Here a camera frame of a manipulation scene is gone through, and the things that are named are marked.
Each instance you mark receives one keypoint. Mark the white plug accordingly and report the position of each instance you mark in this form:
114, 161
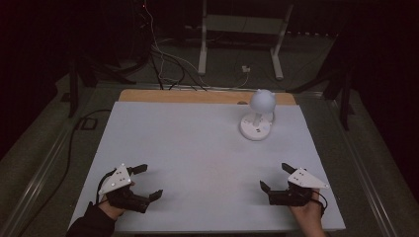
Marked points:
245, 69

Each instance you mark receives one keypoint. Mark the black floor box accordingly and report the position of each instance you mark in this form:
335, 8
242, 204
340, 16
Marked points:
87, 123

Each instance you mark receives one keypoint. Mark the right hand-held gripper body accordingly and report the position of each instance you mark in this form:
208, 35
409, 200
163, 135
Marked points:
304, 180

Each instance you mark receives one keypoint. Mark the person's right hand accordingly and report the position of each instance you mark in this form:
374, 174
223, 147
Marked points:
309, 214

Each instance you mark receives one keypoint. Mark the metal floor rail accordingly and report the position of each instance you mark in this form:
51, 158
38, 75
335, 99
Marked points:
362, 164
39, 171

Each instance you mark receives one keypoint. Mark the black tripod stand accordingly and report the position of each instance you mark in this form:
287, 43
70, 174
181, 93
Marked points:
74, 89
344, 95

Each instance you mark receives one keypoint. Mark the person's left hand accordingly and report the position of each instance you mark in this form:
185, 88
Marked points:
110, 209

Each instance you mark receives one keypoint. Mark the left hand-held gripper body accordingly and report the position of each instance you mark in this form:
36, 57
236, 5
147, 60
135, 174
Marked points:
115, 181

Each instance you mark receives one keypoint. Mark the white round-head desk lamp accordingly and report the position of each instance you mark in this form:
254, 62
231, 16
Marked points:
260, 105

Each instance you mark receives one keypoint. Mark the white table cover sheet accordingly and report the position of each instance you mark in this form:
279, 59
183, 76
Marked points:
204, 158

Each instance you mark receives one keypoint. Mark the white metal stand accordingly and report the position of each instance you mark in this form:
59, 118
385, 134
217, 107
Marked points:
243, 24

